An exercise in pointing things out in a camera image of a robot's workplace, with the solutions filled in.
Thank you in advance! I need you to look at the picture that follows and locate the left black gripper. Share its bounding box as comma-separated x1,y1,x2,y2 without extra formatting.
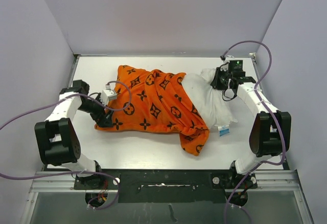
78,93,113,127

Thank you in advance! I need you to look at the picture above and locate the white pillow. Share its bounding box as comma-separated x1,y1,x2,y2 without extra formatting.
181,69,238,129

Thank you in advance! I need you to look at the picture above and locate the orange patterned pillowcase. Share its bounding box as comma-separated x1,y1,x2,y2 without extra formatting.
106,65,209,156

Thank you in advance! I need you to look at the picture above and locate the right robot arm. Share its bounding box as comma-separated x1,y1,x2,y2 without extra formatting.
211,60,291,188

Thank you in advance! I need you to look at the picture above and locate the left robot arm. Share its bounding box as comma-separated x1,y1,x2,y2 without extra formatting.
34,80,117,189

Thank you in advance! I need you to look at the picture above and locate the blue white pillow label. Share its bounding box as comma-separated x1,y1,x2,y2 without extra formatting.
218,125,230,137

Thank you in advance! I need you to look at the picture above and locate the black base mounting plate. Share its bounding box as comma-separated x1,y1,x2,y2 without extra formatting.
74,168,258,204

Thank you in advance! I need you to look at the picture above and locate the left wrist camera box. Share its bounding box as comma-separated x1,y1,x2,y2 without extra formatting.
100,89,118,105

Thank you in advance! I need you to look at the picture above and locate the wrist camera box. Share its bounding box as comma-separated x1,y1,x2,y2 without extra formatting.
220,55,235,66
100,89,118,105

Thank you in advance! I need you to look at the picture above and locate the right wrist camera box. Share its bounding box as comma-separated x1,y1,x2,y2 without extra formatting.
220,55,235,66

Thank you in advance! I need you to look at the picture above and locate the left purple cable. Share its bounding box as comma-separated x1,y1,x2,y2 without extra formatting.
0,80,133,211

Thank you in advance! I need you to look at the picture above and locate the purple cable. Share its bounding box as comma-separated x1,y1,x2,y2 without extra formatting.
0,80,133,211
220,40,287,224

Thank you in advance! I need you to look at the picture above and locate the aluminium frame rail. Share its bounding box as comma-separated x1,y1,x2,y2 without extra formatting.
30,170,301,193

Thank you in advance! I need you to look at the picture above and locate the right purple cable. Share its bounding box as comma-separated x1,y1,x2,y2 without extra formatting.
220,40,287,224

